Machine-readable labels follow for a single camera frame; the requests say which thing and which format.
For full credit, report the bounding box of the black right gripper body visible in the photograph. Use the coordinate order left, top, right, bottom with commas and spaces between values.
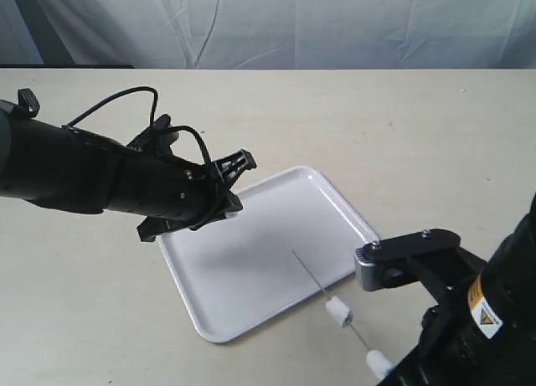
379, 301, 503, 385

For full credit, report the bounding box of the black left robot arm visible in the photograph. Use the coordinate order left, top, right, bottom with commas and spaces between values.
1, 100, 256, 242

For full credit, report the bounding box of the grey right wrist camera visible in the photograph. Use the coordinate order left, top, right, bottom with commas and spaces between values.
354, 229, 487, 301

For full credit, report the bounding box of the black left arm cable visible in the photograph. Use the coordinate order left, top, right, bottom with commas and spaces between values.
66, 85, 219, 194

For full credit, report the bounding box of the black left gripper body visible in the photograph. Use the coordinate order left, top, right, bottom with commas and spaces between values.
121, 149, 256, 242

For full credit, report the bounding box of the white plastic tray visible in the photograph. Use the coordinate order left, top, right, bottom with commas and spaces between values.
157, 166, 376, 343

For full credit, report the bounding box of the white backdrop curtain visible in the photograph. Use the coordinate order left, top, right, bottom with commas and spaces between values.
1, 0, 535, 69

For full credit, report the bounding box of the white marshmallow piece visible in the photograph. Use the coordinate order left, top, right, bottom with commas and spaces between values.
366, 349, 394, 381
325, 296, 353, 328

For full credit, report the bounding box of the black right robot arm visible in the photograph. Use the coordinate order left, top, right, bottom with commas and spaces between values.
380, 209, 535, 385

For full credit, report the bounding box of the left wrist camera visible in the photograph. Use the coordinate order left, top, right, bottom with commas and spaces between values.
126, 114, 179, 155

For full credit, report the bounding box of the thin metal skewer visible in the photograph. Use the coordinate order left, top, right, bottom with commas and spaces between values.
291, 250, 371, 352

